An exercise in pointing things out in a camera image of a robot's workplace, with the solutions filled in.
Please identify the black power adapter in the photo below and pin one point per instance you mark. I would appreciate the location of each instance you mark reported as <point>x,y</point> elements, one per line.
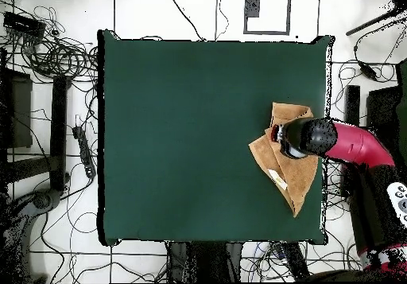
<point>369,71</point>

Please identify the black power strip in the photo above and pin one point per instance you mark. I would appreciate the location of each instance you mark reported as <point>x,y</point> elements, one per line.
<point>84,150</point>

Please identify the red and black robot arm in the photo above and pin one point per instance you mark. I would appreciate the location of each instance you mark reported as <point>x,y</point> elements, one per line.
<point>356,144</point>

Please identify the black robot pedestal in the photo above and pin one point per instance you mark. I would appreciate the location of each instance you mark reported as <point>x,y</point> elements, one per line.
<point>203,265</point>

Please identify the black stand bar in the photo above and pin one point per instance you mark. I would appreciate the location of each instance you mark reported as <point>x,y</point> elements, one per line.
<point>352,105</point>
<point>58,131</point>

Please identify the black tripod leg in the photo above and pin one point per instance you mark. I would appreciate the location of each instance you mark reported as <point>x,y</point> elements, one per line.
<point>372,21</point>

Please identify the black box device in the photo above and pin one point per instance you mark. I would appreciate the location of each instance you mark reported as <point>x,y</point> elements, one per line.
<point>22,24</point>

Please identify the gray square frame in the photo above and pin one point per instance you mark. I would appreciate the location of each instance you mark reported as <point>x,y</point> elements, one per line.
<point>288,13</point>

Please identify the gray chair base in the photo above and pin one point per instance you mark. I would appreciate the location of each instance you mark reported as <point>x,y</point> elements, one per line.
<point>44,199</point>

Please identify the dark green table cloth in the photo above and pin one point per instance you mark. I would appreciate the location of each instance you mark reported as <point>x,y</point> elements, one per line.
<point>152,105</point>

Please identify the yellow-orange terry towel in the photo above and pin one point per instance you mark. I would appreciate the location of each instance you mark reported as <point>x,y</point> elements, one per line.
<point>299,175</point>

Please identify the black flat panel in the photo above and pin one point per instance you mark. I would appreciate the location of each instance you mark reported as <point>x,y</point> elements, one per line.
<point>381,112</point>
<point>20,112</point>

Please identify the small gray square plate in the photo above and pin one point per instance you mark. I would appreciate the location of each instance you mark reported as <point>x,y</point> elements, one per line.
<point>253,8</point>

